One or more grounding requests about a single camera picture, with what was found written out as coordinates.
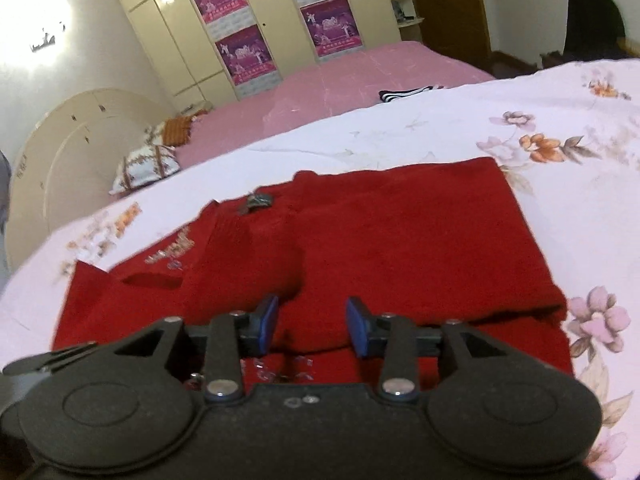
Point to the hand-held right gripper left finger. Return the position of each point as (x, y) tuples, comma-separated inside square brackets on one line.
[(267, 321)]

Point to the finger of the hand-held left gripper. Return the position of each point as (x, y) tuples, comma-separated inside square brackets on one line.
[(55, 357)]

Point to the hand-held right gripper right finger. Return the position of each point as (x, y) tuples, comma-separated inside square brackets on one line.
[(357, 325)]

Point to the red knit sweater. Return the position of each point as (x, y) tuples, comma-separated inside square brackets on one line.
[(375, 240)]

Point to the white patterned pillow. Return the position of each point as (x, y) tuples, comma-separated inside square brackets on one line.
[(142, 167)]

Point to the orange patterned pillow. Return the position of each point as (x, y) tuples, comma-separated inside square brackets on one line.
[(175, 131)]

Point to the floral print quilt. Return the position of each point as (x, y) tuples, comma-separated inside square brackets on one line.
[(450, 125)]

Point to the cream bed headboard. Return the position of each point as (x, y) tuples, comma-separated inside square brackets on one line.
[(65, 125)]

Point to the black white striped cloth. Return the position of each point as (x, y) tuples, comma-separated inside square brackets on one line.
[(407, 93)]

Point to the pink bed sheet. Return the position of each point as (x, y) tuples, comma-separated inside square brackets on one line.
[(350, 75)]

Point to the cream corner shelf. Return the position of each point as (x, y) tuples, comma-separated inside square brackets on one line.
[(402, 15)]

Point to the cream wardrobe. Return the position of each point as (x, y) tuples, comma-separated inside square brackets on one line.
[(150, 25)]

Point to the brown wooden door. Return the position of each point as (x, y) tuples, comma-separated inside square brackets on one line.
[(445, 5)]

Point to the small wall decoration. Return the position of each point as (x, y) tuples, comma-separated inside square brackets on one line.
[(45, 40)]

